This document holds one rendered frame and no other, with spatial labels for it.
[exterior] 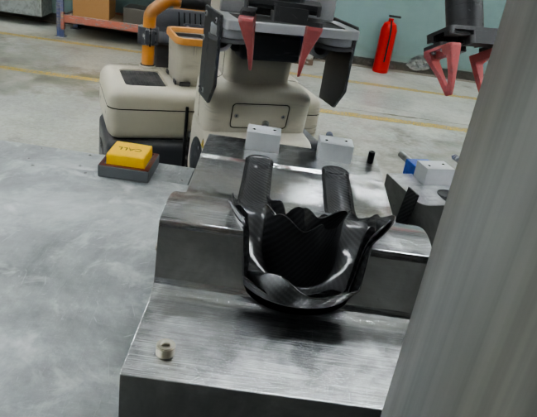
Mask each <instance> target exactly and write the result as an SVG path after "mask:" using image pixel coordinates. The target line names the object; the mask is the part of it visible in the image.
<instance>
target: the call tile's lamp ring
mask: <svg viewBox="0 0 537 417"><path fill-rule="evenodd" d="M152 155H154V156H153V157H152V158H151V160H150V162H149V164H148V165H147V167H146V168H145V169H141V168H135V167H129V166H123V165H112V164H106V163H105V161H106V159H107V155H106V156H105V157H104V158H103V159H102V160H101V161H100V163H99V165H106V166H112V167H118V168H124V169H129V170H140V171H146V172H148V171H149V170H150V168H151V167H152V165H153V163H154V162H155V160H156V158H157V157H158V155H159V154H156V153H152Z"/></svg>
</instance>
